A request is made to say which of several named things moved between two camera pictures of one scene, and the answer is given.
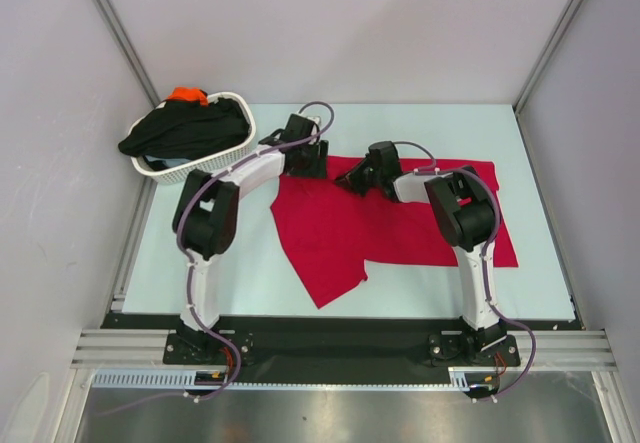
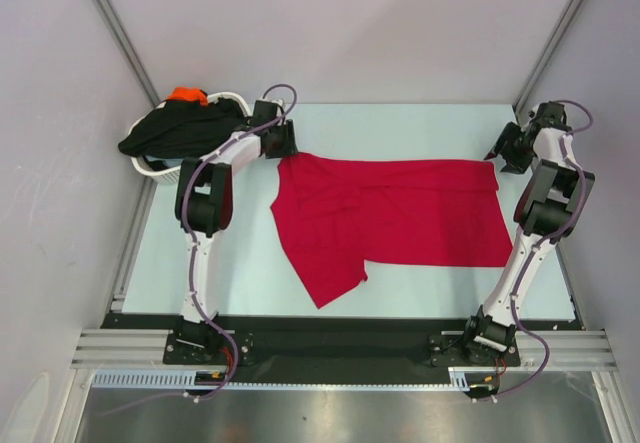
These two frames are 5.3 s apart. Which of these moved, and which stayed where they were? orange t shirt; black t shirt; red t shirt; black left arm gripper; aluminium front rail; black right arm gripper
Moved: black left arm gripper; black right arm gripper
Stayed: aluminium front rail; black t shirt; red t shirt; orange t shirt
